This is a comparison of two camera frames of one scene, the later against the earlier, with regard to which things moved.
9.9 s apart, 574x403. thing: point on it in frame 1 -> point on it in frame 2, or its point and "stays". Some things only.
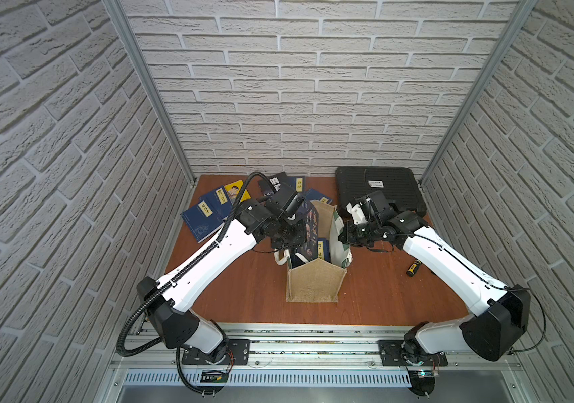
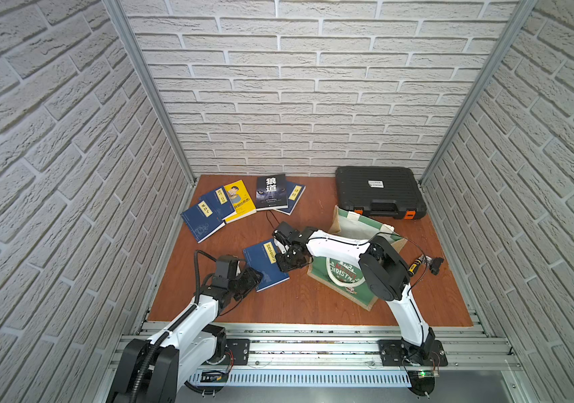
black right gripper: x=345 y=235 -> x=285 y=269
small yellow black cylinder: x=414 y=268 stays
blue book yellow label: x=312 y=195 -> x=263 y=257
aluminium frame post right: x=522 y=12 stays
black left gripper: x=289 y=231 -> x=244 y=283
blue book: x=200 y=221 stays
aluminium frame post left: x=117 y=7 stays
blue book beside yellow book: x=221 y=201 stays
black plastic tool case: x=400 y=185 stays
